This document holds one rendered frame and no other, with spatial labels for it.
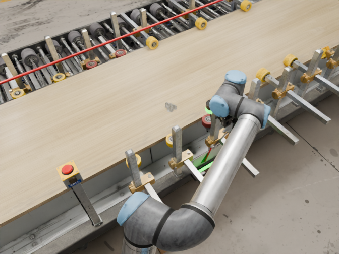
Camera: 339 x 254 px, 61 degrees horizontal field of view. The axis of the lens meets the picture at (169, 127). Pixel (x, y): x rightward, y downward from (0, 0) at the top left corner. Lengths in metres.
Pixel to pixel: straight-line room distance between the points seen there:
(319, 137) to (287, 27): 1.08
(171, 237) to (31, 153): 1.11
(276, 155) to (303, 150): 0.26
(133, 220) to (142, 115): 0.97
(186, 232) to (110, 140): 0.94
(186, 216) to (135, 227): 0.15
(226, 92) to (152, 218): 0.59
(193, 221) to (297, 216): 1.75
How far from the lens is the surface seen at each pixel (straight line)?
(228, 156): 0.98
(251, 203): 2.47
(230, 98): 1.17
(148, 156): 1.79
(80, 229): 1.66
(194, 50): 2.21
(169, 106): 1.77
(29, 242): 1.83
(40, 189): 1.60
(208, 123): 1.68
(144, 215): 0.86
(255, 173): 1.58
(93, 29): 2.68
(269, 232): 2.41
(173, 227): 0.84
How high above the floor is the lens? 2.18
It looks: 50 degrees down
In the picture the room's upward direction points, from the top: 3 degrees counter-clockwise
